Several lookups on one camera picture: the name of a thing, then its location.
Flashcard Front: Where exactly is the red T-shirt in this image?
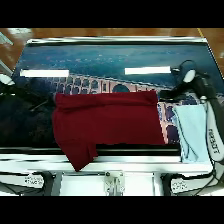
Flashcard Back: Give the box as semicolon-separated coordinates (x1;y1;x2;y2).
51;90;167;173

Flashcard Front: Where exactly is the light blue garment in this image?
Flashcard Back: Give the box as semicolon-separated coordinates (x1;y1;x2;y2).
172;104;211;165

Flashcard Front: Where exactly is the silver frame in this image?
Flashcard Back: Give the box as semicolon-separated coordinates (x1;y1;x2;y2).
0;35;224;197

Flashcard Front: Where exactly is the black cable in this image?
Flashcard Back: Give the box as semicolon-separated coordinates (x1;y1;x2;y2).
199;157;224;196

